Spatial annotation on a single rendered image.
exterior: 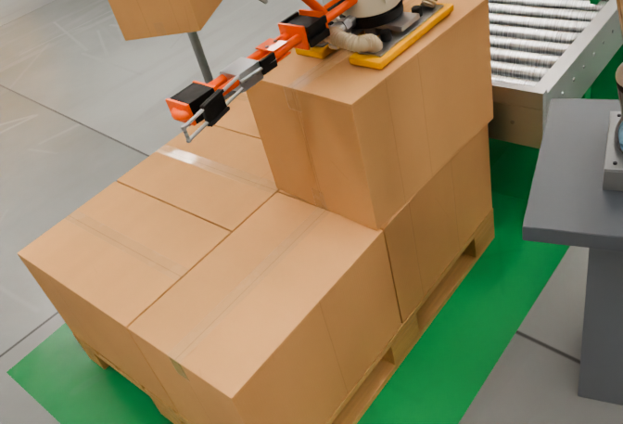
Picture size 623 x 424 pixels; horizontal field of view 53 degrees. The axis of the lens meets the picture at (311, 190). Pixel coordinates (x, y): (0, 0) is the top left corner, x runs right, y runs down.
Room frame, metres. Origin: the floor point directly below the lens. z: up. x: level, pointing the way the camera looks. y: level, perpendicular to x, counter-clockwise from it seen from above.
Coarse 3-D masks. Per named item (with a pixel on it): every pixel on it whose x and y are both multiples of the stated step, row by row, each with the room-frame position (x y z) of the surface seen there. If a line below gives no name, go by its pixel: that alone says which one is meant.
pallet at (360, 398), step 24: (480, 240) 1.56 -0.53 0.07; (456, 264) 1.53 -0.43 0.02; (432, 288) 1.35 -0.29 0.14; (456, 288) 1.44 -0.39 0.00; (432, 312) 1.35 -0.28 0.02; (408, 336) 1.24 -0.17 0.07; (96, 360) 1.53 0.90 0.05; (384, 360) 1.22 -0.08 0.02; (360, 384) 1.08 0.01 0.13; (384, 384) 1.14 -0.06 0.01; (168, 408) 1.19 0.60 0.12; (360, 408) 1.08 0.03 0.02
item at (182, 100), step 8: (184, 88) 1.22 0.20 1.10; (192, 88) 1.21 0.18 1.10; (200, 88) 1.19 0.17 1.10; (208, 88) 1.18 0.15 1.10; (216, 88) 1.19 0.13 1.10; (176, 96) 1.19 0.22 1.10; (184, 96) 1.18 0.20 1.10; (192, 96) 1.17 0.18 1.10; (200, 96) 1.16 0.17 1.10; (208, 96) 1.17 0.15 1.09; (168, 104) 1.19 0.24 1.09; (176, 104) 1.16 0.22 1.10; (184, 104) 1.14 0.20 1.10; (192, 104) 1.14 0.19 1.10; (200, 104) 1.16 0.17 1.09; (200, 120) 1.15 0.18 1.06
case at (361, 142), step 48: (480, 0) 1.59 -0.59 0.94; (432, 48) 1.43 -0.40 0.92; (480, 48) 1.57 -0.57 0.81; (288, 96) 1.41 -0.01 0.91; (336, 96) 1.29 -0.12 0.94; (384, 96) 1.30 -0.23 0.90; (432, 96) 1.42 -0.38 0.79; (480, 96) 1.56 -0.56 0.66; (288, 144) 1.45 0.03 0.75; (336, 144) 1.30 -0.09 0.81; (384, 144) 1.29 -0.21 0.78; (432, 144) 1.40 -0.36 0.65; (288, 192) 1.51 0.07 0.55; (336, 192) 1.34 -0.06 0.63; (384, 192) 1.27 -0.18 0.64
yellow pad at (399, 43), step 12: (420, 12) 1.52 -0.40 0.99; (432, 12) 1.53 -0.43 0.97; (444, 12) 1.53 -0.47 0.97; (420, 24) 1.48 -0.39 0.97; (432, 24) 1.49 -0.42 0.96; (384, 36) 1.44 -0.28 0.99; (396, 36) 1.45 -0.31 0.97; (408, 36) 1.44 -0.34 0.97; (420, 36) 1.46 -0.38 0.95; (384, 48) 1.40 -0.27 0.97; (396, 48) 1.40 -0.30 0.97; (360, 60) 1.39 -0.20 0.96; (372, 60) 1.37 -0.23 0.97; (384, 60) 1.36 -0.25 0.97
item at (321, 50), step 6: (330, 24) 1.58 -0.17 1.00; (312, 48) 1.53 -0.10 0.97; (318, 48) 1.52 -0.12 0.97; (324, 48) 1.51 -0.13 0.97; (330, 48) 1.51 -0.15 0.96; (300, 54) 1.55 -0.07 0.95; (306, 54) 1.54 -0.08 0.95; (312, 54) 1.52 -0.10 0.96; (318, 54) 1.50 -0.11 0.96; (324, 54) 1.50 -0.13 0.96
